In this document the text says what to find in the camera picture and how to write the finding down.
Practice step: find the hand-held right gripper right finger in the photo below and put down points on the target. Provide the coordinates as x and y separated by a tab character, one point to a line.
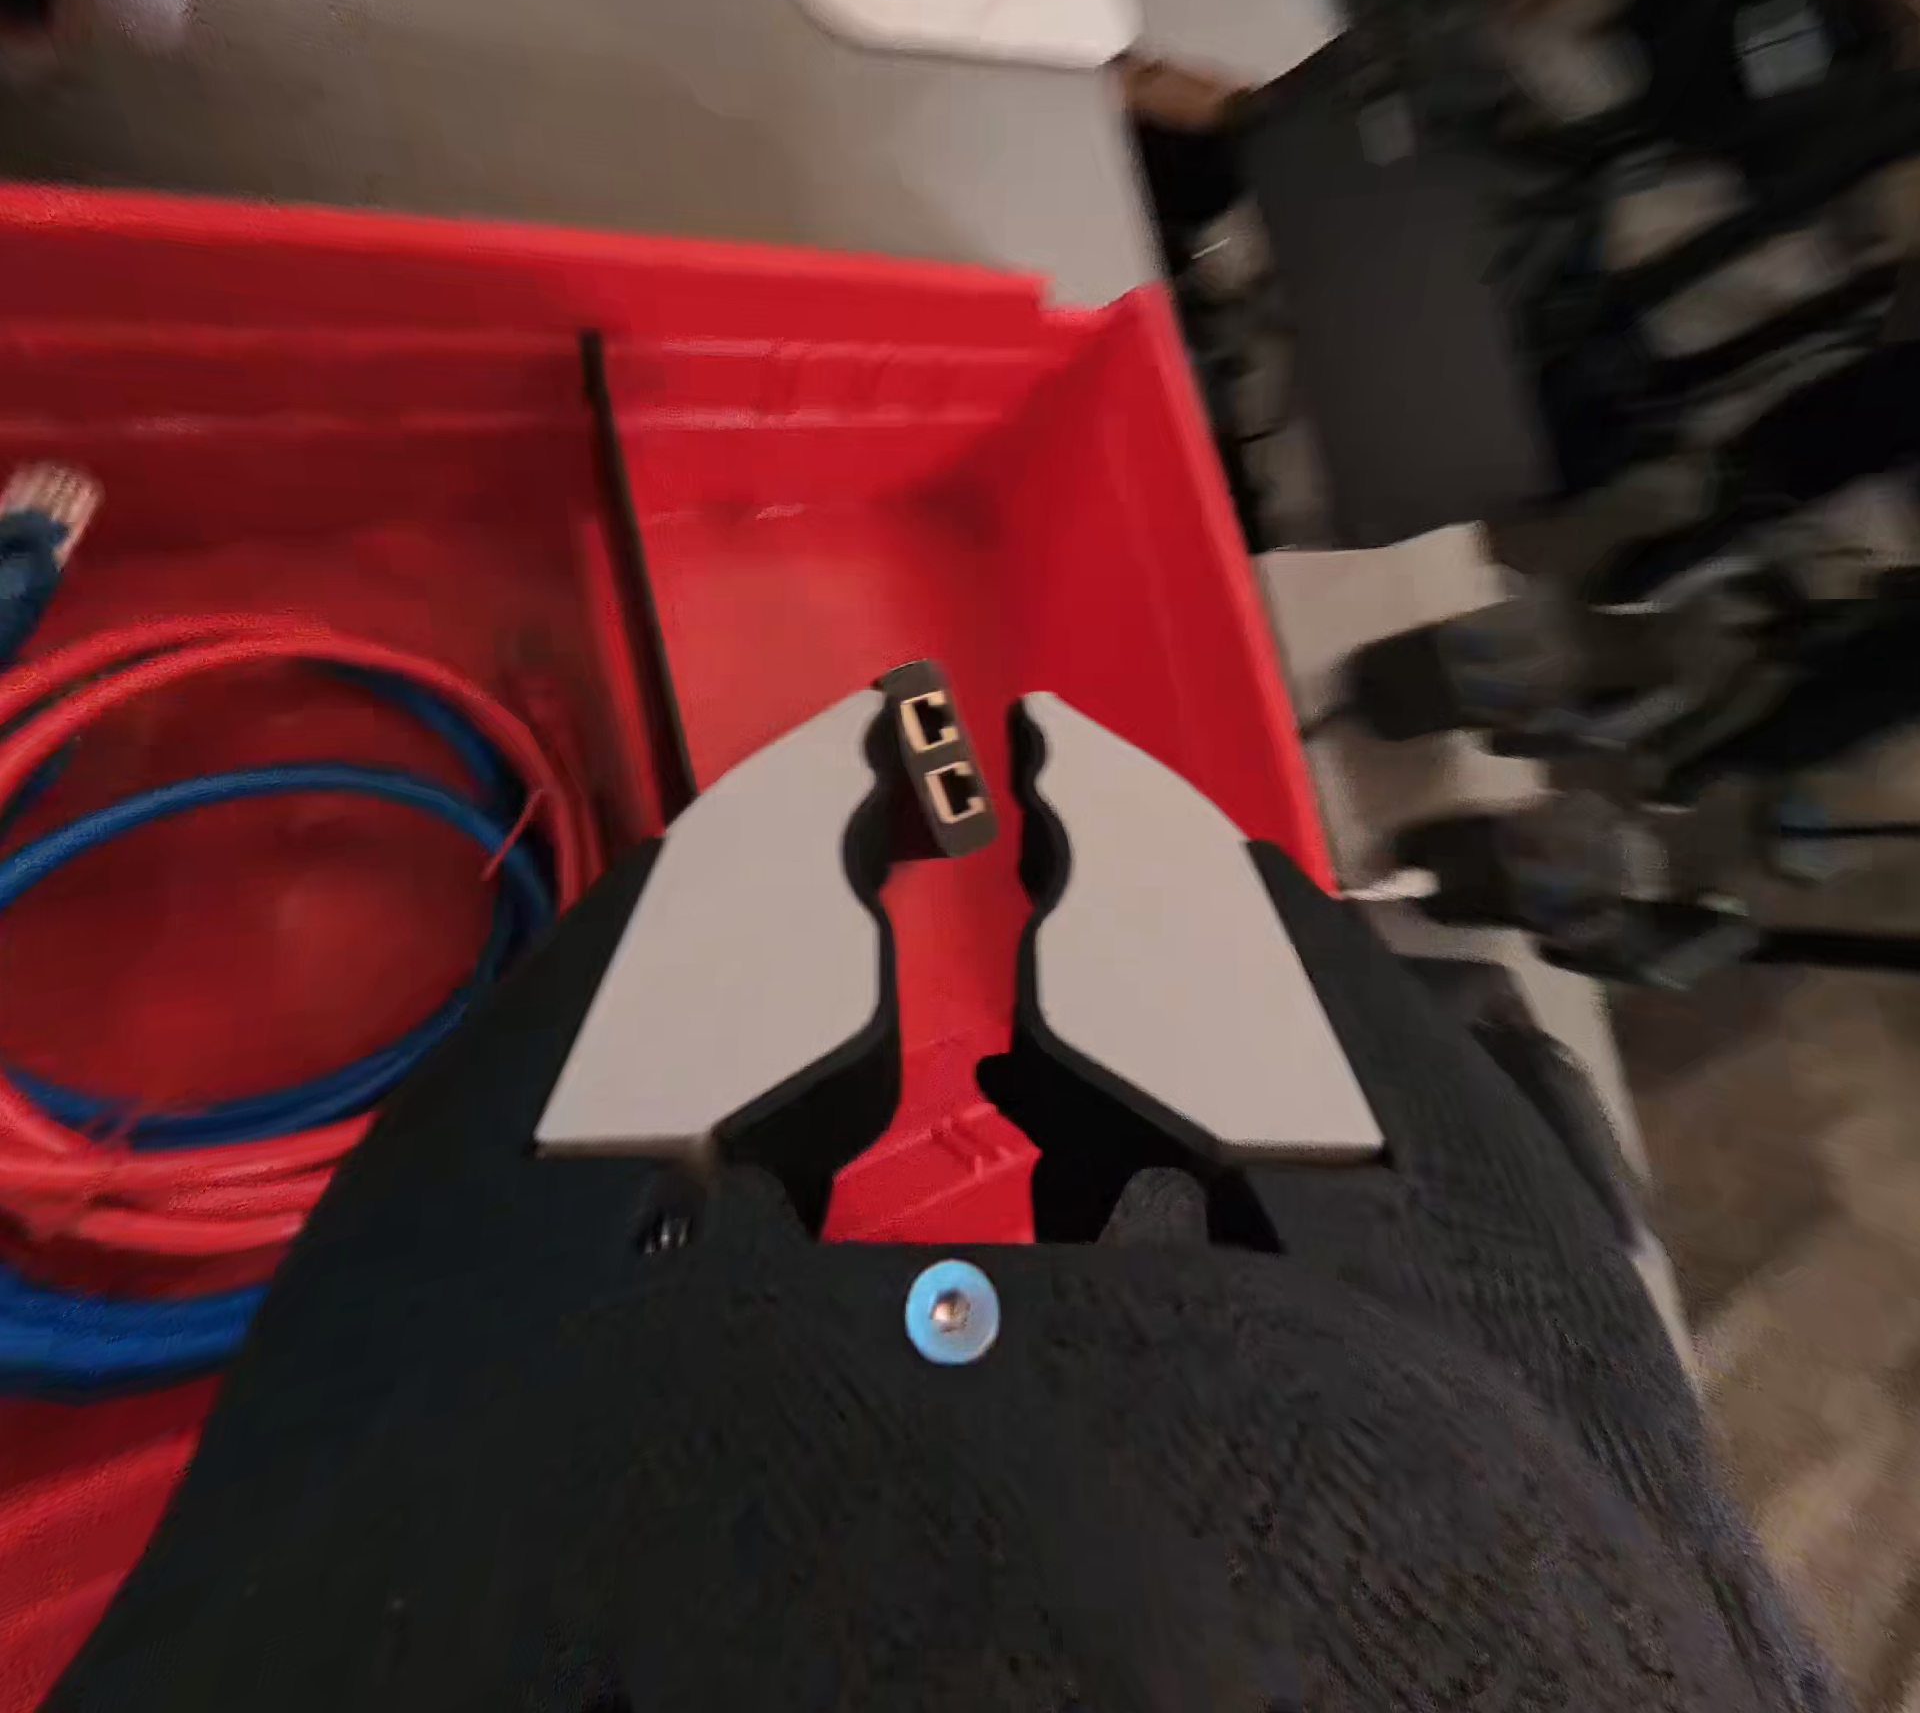
1184	992

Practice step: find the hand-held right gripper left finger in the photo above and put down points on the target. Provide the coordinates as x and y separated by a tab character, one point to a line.
720	979

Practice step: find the black ethernet coupler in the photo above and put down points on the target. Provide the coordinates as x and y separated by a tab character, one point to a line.
944	768

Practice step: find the red storage bin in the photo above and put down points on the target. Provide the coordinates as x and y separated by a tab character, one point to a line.
840	513

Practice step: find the black battery charger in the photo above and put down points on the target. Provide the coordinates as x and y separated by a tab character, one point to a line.
1574	888
1463	678

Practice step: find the black bin divider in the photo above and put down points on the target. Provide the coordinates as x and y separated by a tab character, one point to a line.
630	573

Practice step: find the black case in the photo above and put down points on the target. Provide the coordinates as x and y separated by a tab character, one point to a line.
1394	319

